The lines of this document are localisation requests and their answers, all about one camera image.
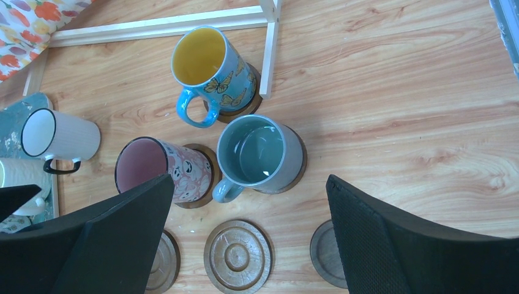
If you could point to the floral grey tray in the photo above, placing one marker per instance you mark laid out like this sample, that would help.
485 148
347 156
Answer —
13 118

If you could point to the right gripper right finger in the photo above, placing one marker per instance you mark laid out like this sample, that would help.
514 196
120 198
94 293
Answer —
385 249

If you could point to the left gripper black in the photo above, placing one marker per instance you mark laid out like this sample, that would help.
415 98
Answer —
12 198

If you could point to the small dark brown coaster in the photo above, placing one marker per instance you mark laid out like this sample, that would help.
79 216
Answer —
325 256

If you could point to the wooden rack frame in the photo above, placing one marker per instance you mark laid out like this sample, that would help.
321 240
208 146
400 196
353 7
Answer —
265 14

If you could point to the white grey mug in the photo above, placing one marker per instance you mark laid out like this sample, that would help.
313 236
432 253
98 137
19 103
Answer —
63 141

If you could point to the cream mug on tray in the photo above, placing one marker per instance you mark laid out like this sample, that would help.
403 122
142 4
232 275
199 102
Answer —
20 172

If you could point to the pink mug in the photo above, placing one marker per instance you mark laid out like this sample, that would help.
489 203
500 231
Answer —
193 168

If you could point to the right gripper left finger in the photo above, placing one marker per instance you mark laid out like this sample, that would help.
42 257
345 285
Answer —
107 247

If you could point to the floral orange fabric bag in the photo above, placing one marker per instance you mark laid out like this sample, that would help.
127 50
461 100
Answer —
27 26

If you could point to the blue mug yellow inside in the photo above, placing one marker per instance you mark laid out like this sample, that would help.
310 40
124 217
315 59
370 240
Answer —
208 66

